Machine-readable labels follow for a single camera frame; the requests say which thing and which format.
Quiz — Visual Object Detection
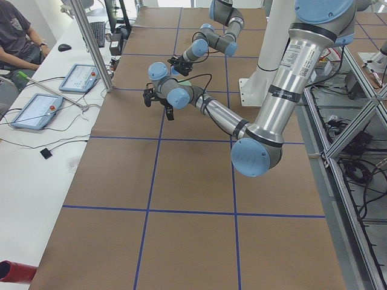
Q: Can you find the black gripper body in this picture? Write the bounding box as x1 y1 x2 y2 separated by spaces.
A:
143 83 169 107
167 55 193 76

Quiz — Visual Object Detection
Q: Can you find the small black square pad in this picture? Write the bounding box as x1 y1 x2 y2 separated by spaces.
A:
40 148 53 160

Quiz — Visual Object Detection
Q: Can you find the black computer mouse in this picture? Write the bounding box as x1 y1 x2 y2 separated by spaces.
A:
57 43 72 52

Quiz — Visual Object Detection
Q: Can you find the black power adapter box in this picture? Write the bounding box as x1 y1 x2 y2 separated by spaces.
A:
109 33 123 56

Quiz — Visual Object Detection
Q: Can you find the black computer keyboard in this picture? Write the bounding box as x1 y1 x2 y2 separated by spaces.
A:
89 21 105 48

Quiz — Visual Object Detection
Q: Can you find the silver rod green handle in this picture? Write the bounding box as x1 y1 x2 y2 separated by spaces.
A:
18 71 89 112

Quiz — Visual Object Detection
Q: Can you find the far blue teach pendant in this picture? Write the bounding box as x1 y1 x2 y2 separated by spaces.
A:
59 63 100 93

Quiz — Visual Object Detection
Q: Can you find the aluminium frame rack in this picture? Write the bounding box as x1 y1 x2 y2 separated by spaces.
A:
299 39 386 289

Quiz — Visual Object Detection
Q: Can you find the light blue plastic cup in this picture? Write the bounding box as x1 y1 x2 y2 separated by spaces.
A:
171 66 180 76

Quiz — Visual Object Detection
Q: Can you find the mint green ceramic bowl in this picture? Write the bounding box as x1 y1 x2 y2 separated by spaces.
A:
178 80 192 86

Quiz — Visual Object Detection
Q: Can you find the near blue teach pendant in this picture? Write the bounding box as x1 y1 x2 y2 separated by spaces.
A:
10 93 63 131

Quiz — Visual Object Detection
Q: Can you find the red cylinder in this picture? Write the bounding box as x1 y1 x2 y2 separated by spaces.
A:
1 260 37 285

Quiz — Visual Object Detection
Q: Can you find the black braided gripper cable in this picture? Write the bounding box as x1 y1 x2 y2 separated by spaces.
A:
175 73 213 100

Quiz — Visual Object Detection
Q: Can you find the seated person in grey shirt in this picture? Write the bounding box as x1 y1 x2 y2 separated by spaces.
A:
1 1 50 91

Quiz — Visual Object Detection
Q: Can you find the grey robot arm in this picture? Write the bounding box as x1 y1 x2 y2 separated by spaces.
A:
168 0 245 76
143 1 369 177

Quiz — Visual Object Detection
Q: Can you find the blue teach pendant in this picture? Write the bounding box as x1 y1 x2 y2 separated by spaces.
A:
59 63 100 93
10 93 63 131

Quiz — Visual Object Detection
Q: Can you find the aluminium frame post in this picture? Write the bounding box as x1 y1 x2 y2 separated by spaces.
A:
70 0 113 92

